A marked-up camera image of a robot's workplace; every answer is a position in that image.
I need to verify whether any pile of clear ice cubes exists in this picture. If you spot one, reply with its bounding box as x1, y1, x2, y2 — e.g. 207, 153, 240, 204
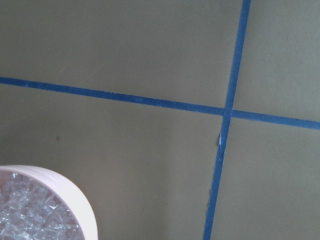
0, 172, 84, 240

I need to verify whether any pink bowl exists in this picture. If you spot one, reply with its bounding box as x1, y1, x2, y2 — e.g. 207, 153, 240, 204
0, 165, 98, 240

